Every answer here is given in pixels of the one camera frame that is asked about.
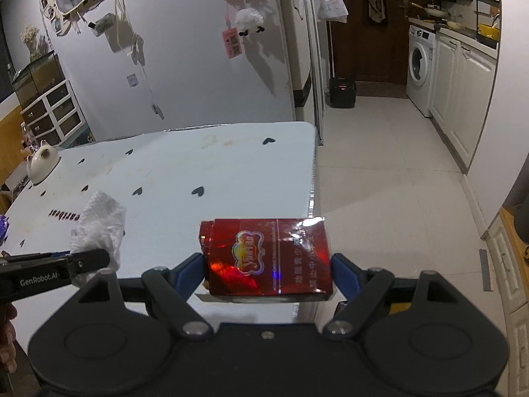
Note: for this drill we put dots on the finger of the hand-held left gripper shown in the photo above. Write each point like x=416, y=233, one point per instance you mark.
x=89, y=262

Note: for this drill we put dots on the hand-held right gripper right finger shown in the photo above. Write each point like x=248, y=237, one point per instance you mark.
x=345, y=273

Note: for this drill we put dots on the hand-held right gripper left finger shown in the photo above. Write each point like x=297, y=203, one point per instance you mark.
x=192, y=275

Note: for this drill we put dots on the white paper tissue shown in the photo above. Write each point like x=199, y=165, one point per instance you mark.
x=99, y=223

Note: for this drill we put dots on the crushed blue drink can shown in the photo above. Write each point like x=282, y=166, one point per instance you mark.
x=3, y=229

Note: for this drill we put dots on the red cigarette box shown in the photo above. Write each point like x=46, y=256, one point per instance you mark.
x=264, y=256

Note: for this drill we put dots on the person's left hand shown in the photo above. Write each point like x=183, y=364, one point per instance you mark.
x=7, y=339

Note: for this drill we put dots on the white cat-shaped teapot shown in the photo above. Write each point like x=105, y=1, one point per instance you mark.
x=41, y=165

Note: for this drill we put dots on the white-framed drawer cabinet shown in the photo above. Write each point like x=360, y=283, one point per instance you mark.
x=49, y=111

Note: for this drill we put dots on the white low cabinet wooden top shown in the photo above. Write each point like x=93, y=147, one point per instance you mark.
x=512, y=281

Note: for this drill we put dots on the black floor heater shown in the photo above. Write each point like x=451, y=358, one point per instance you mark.
x=342, y=93

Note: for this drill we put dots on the glass tank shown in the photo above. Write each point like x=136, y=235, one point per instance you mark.
x=37, y=74

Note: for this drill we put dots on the white kitchen cabinet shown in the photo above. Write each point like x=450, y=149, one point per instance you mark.
x=458, y=99

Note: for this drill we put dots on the white washing machine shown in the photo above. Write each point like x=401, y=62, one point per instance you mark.
x=421, y=70

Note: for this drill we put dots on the white hanging ribbon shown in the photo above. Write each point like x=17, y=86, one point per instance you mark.
x=138, y=45

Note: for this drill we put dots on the brown wooden door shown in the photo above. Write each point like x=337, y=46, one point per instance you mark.
x=351, y=49

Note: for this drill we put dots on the white refrigerator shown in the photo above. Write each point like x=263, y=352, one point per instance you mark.
x=306, y=49

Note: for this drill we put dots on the dried flower bunch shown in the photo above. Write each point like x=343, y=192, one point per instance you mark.
x=33, y=39

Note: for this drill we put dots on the pink hanging card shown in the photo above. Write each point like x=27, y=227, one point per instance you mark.
x=231, y=43

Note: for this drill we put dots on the white plush sheep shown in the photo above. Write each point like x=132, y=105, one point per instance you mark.
x=248, y=18

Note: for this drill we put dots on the hanging white plastic bag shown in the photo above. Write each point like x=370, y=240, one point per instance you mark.
x=332, y=8

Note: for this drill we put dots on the wok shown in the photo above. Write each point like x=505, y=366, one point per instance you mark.
x=430, y=10

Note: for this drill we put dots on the yellow pot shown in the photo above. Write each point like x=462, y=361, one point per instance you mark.
x=487, y=31

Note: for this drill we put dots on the small white wall card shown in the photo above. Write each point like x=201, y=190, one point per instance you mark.
x=132, y=80

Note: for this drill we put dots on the small white wall box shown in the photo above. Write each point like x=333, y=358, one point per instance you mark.
x=102, y=24

